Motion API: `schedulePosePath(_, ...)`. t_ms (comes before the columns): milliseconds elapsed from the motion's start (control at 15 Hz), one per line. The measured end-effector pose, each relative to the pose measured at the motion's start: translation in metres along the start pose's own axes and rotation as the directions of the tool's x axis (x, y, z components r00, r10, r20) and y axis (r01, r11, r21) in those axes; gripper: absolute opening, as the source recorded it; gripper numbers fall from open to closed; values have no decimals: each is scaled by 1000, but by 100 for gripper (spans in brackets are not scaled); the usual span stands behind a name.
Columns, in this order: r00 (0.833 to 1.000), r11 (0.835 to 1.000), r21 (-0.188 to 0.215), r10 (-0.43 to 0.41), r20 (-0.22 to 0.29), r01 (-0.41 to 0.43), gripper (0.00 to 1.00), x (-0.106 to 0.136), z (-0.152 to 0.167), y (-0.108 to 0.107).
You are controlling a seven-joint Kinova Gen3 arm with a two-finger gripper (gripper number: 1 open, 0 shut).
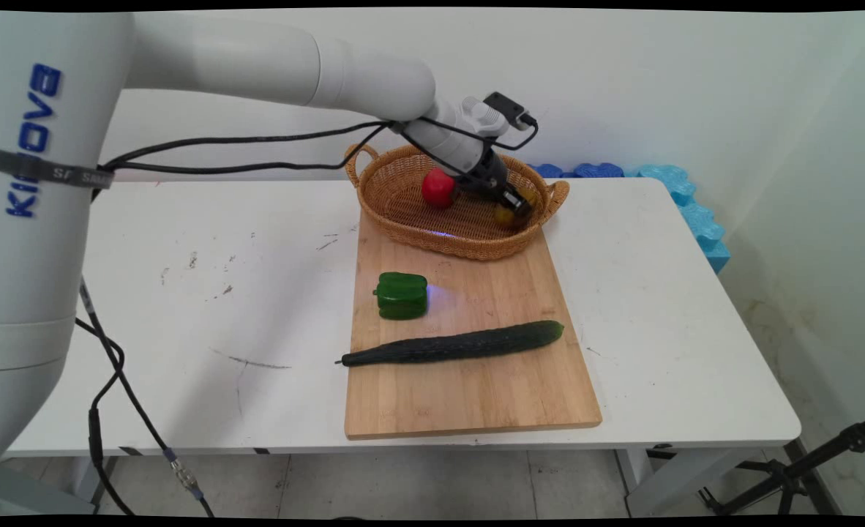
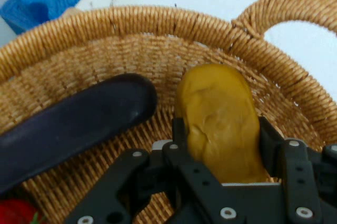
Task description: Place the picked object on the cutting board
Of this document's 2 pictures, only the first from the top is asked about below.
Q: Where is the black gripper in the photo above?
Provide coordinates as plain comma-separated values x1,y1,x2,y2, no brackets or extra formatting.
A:
456,149,536,222

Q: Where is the yellow bell pepper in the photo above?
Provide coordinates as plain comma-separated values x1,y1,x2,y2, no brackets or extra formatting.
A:
493,187,543,226

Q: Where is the woven wicker basket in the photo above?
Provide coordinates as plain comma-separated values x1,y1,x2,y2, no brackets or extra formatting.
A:
343,143,571,262

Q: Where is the red bell pepper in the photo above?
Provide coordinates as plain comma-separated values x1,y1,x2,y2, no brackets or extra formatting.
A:
422,168,457,210

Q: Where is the blue foam mat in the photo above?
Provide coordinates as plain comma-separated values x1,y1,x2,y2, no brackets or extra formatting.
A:
528,162,627,180
634,164,732,274

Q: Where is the green bell pepper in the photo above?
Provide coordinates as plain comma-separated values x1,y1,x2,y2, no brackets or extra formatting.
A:
372,272,430,321

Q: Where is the dark green cucumber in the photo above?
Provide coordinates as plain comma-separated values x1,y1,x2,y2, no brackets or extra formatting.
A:
336,320,565,367

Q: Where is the wooden cutting board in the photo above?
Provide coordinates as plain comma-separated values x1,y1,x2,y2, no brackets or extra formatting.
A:
343,211,603,441

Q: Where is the white table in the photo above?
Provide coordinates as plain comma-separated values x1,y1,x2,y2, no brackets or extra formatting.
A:
1,178,803,517

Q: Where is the black tripod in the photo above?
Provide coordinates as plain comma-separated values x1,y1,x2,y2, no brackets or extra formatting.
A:
648,414,865,517

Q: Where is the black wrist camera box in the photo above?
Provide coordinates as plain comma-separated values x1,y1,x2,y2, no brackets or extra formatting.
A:
484,91,530,131

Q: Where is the black cable with metal connector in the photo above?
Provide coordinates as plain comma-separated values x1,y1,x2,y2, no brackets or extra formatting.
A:
78,277,215,517

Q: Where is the grey printed strap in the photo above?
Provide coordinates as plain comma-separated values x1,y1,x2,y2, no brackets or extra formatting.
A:
0,146,116,190

